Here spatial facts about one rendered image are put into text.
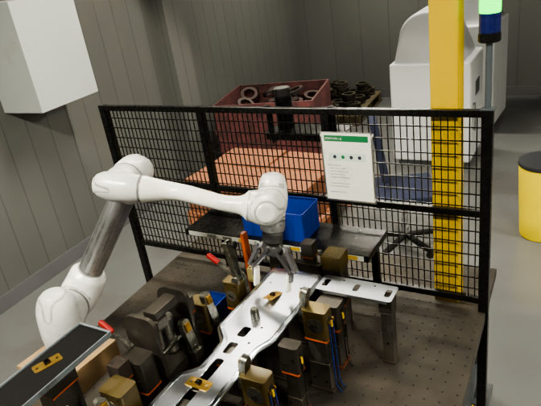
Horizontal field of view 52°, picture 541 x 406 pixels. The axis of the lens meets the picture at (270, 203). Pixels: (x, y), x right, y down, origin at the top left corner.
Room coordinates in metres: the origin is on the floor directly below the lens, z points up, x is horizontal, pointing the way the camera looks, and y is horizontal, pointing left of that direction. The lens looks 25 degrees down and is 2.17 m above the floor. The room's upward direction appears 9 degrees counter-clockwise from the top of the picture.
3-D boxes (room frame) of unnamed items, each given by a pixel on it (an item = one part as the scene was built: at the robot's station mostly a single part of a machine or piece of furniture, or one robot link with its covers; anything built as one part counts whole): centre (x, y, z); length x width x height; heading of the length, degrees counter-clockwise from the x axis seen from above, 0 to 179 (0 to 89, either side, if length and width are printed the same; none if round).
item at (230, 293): (1.82, 0.19, 0.87); 0.10 x 0.07 x 0.35; 57
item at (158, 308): (1.53, 0.42, 0.95); 0.18 x 0.13 x 0.49; 147
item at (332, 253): (1.88, -0.21, 0.88); 0.08 x 0.08 x 0.36; 57
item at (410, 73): (5.25, -1.76, 0.73); 0.77 x 0.66 x 1.45; 61
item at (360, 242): (2.19, -0.02, 1.02); 0.90 x 0.22 x 0.03; 57
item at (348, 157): (2.13, -0.34, 1.30); 0.23 x 0.02 x 0.31; 57
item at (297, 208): (2.19, -0.03, 1.10); 0.30 x 0.17 x 0.13; 58
